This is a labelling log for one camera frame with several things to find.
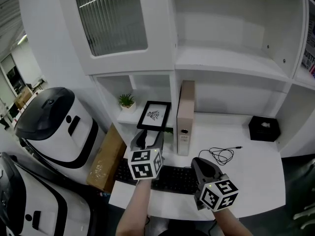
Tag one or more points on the person's right forearm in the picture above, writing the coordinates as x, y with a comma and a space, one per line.
232, 224

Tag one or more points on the black tissue box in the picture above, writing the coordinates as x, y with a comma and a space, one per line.
264, 129

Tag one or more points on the brown cardboard box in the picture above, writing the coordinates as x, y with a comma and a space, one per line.
105, 161

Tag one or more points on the beige binder folder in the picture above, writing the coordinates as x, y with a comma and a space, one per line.
184, 119

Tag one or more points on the black keyboard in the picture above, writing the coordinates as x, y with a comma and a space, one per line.
177, 178

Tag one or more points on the person's black clothing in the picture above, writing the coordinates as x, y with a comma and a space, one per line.
187, 228

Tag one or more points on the plastic bottle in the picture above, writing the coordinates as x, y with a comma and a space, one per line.
105, 194

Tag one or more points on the black framed picture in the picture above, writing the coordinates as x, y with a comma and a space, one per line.
153, 114

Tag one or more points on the small green potted plant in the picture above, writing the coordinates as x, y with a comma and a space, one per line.
168, 130
127, 102

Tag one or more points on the white and black delivery robot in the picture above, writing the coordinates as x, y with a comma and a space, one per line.
37, 205
56, 131

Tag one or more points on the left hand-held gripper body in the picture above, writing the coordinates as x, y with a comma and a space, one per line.
145, 165

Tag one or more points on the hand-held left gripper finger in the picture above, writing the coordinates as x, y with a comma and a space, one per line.
140, 139
158, 141

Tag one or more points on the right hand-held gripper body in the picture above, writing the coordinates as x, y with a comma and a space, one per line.
217, 195

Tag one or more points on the person's left forearm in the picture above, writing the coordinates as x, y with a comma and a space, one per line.
135, 205

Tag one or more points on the printed white box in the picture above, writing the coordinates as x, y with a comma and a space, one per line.
310, 48

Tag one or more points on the white shelf cabinet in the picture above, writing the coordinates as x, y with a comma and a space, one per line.
221, 58

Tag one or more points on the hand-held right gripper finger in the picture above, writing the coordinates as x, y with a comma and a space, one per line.
210, 169
199, 172

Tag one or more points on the ribbed glass cabinet door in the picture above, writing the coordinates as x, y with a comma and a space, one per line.
110, 18

